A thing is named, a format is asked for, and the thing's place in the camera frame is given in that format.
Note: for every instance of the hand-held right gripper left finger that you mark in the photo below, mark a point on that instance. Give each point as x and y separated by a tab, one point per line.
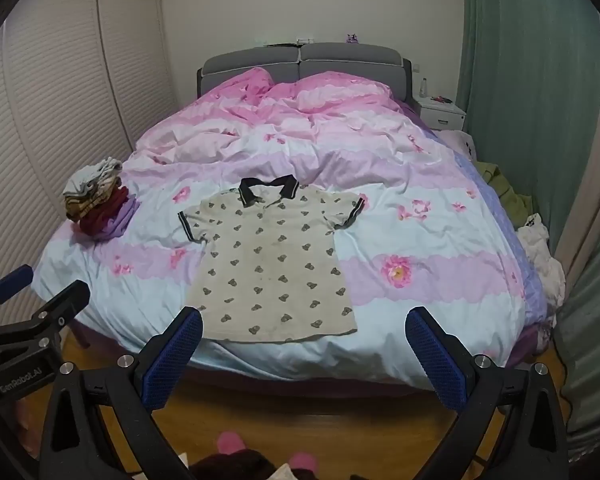
175	355

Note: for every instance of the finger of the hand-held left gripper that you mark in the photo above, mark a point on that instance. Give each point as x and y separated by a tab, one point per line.
65	302
12	277

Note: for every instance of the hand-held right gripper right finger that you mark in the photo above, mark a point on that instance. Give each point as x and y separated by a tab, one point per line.
435	360

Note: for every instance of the beige printed polo shirt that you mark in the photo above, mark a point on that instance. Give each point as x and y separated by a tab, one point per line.
275	260

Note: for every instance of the dark red folded garment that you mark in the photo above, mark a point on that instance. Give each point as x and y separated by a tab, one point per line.
100	217

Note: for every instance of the lilac folded garment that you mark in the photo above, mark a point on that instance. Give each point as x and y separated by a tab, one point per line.
122	220

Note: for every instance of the tan folded garment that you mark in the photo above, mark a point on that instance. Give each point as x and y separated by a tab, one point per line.
87	202

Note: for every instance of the pink slipper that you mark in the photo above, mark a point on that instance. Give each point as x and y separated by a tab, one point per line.
302	461
228	442

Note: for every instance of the dark maroon garment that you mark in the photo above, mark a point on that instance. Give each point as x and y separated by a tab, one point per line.
240	465

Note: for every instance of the grey white folded garment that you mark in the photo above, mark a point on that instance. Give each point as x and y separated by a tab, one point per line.
92	177

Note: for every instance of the white crumpled cloth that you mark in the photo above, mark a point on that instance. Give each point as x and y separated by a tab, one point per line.
542	255

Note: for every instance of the white louvered wardrobe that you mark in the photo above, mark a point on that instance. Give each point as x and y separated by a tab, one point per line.
55	110

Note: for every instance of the olive green cloth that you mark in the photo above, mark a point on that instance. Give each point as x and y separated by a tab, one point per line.
505	192

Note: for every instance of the beige curtain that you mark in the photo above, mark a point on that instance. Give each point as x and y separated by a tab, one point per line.
587	210

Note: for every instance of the white printed pillow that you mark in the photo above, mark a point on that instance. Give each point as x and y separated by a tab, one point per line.
457	142

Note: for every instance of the pink floral duvet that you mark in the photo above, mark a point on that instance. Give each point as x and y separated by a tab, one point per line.
330	160

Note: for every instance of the white nightstand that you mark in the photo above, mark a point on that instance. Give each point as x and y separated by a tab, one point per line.
442	112

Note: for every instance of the small white bottle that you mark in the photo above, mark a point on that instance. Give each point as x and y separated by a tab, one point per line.
422	87

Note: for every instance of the grey upholstered bed headboard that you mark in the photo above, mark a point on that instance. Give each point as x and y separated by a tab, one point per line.
340	57

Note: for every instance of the small purple toy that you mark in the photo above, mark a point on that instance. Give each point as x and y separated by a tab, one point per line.
352	38

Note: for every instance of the small stack of boxes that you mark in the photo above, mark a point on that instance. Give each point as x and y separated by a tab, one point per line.
305	41

